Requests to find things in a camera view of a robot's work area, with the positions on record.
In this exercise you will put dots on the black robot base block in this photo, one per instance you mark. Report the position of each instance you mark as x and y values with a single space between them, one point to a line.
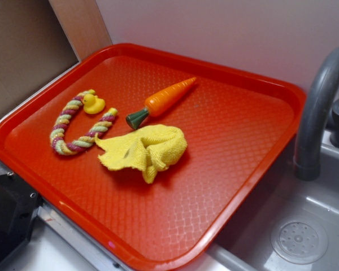
18 209

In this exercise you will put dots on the orange toy carrot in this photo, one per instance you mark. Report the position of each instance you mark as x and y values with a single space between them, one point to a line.
158 103

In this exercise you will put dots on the yellow microfibre cloth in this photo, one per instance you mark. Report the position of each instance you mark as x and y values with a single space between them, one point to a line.
150 150

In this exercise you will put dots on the red plastic tray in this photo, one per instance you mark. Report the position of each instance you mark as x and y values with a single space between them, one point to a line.
236 124

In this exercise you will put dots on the yellow rubber duck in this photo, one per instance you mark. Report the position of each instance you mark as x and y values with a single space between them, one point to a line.
92 104

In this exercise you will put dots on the grey toy sink basin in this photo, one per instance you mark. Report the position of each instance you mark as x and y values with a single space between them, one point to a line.
285 223

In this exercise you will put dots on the brown cardboard panel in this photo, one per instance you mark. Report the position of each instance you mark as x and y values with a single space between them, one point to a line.
33 50

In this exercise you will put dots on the grey toy faucet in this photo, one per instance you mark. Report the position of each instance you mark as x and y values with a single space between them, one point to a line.
321 109

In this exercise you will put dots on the multicolour twisted rope toy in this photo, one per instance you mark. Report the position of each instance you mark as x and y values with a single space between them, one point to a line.
60 146

